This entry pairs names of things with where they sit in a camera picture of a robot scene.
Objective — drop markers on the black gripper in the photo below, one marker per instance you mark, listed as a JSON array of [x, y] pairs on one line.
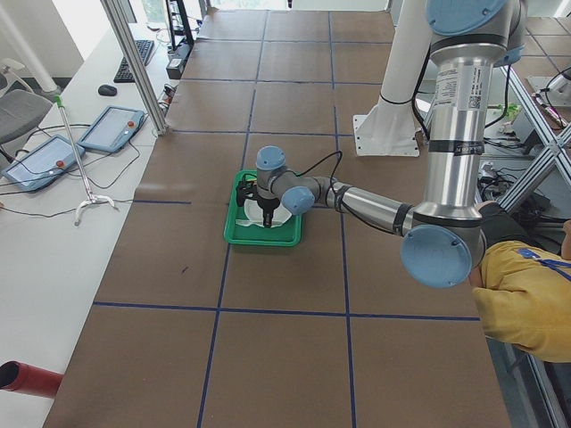
[[268, 205]]

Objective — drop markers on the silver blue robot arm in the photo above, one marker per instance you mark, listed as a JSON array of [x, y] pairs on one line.
[[442, 240]]

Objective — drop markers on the white round plate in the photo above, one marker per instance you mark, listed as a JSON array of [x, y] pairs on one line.
[[254, 213]]

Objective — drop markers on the green plastic tray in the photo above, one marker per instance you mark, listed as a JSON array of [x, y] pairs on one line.
[[287, 235]]

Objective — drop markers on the black power strip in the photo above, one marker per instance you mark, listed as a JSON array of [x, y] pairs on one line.
[[177, 60]]

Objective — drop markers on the far blue teach pendant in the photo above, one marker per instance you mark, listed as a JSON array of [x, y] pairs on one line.
[[112, 129]]

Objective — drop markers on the blue teach pendant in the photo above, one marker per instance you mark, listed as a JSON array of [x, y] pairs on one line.
[[112, 129], [40, 167]]

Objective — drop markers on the silver reacher grabber tool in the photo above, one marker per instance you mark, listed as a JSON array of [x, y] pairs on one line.
[[92, 198]]

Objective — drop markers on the black computer mouse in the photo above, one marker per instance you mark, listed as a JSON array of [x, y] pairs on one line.
[[107, 90]]

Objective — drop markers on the near blue teach pendant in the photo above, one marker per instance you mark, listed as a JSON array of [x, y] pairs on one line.
[[40, 167]]

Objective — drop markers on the grey office chair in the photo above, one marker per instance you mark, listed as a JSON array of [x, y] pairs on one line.
[[22, 110]]

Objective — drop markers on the person in yellow shirt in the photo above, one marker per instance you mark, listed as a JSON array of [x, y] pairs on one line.
[[522, 292]]

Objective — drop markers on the red cylinder tube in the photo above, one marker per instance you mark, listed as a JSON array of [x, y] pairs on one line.
[[31, 380]]

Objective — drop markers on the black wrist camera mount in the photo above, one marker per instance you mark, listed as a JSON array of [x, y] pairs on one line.
[[245, 190]]

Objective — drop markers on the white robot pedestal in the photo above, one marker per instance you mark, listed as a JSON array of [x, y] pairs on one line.
[[389, 128]]

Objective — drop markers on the aluminium frame post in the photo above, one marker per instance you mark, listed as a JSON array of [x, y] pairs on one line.
[[118, 20]]

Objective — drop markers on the aluminium frame rail right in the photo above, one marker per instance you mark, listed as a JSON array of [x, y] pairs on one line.
[[536, 394]]

